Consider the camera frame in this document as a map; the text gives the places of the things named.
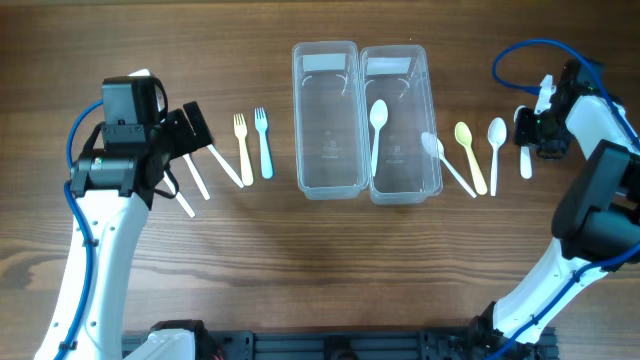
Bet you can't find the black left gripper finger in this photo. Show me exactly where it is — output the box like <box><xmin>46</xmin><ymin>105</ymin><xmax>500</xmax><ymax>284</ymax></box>
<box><xmin>165</xmin><ymin>109</ymin><xmax>196</xmax><ymax>159</ymax></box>
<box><xmin>183</xmin><ymin>101</ymin><xmax>213</xmax><ymax>150</ymax></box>

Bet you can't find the clear white plastic fork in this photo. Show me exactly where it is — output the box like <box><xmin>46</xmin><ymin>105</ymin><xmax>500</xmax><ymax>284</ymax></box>
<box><xmin>207</xmin><ymin>144</ymin><xmax>244</xmax><ymax>188</ymax></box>

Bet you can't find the yellow plastic fork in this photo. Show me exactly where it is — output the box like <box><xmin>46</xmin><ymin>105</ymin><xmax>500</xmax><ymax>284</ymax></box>
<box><xmin>233</xmin><ymin>113</ymin><xmax>254</xmax><ymax>186</ymax></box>

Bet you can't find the blue plastic fork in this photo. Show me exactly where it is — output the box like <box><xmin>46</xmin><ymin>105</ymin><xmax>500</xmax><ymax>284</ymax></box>
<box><xmin>254</xmin><ymin>107</ymin><xmax>274</xmax><ymax>179</ymax></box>

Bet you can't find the yellow plastic spoon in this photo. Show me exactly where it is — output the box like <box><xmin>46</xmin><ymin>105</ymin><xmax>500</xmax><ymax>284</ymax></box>
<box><xmin>454</xmin><ymin>122</ymin><xmax>488</xmax><ymax>195</ymax></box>

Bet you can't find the clear white plastic spoon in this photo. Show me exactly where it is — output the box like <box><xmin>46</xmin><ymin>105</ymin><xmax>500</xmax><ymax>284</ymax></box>
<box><xmin>421</xmin><ymin>132</ymin><xmax>477</xmax><ymax>198</ymax></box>

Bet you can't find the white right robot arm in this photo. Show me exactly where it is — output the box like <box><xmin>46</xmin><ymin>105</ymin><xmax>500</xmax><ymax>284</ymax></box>
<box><xmin>467</xmin><ymin>59</ymin><xmax>639</xmax><ymax>359</ymax></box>

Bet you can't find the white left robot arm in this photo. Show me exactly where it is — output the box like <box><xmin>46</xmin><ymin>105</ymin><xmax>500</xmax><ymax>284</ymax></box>
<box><xmin>35</xmin><ymin>69</ymin><xmax>212</xmax><ymax>359</ymax></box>

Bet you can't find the clear left plastic container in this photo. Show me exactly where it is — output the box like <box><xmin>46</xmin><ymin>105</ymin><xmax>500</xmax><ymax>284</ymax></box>
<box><xmin>292</xmin><ymin>41</ymin><xmax>368</xmax><ymax>200</ymax></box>

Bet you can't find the clear plastic container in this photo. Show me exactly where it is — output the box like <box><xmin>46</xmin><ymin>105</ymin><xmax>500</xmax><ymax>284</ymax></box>
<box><xmin>360</xmin><ymin>45</ymin><xmax>443</xmax><ymax>205</ymax></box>
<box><xmin>292</xmin><ymin>41</ymin><xmax>368</xmax><ymax>200</ymax></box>

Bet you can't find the clear right plastic container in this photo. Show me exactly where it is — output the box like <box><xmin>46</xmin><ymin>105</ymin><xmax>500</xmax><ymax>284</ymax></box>
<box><xmin>360</xmin><ymin>45</ymin><xmax>443</xmax><ymax>205</ymax></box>

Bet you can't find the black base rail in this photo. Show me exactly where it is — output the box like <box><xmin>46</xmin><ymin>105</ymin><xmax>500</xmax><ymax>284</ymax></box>
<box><xmin>119</xmin><ymin>327</ymin><xmax>559</xmax><ymax>360</ymax></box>

